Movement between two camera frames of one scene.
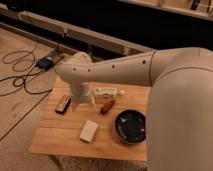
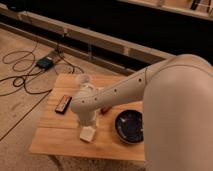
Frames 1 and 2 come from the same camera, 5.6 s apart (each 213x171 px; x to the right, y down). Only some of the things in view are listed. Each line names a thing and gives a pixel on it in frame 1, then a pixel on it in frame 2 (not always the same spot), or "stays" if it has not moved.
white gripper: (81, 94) -> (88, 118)
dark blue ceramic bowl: (130, 127) stays
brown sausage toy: (107, 107) stays
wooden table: (88, 130) stays
